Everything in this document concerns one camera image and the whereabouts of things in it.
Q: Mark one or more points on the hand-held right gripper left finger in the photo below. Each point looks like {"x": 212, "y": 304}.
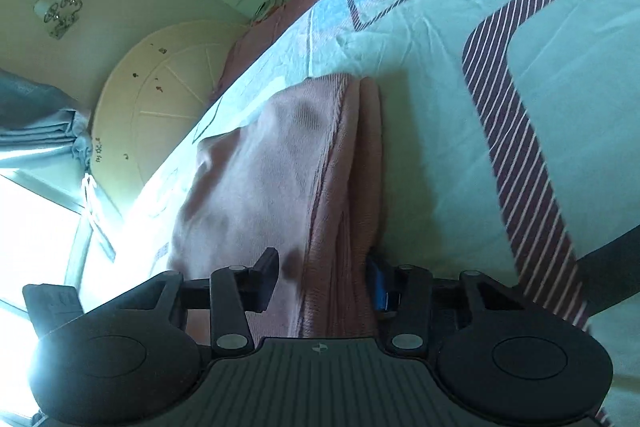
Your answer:
{"x": 266, "y": 279}

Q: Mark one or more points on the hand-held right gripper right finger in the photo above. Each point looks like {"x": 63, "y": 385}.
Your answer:
{"x": 382, "y": 287}

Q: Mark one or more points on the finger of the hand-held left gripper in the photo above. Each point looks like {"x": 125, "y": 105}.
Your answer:
{"x": 52, "y": 309}

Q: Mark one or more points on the pink knit sweater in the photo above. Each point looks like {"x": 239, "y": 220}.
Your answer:
{"x": 260, "y": 187}

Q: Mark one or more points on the blue curtain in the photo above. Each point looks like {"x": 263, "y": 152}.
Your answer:
{"x": 35, "y": 112}

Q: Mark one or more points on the cream wooden headboard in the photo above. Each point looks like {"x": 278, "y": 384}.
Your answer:
{"x": 160, "y": 92}

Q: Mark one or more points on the teal blanket with square pattern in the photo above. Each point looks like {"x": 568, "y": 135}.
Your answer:
{"x": 450, "y": 82}

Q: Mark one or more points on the small pile on bed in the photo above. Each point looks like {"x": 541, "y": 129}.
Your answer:
{"x": 267, "y": 8}

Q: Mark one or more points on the wall lamp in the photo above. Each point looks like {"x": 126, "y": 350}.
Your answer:
{"x": 57, "y": 9}

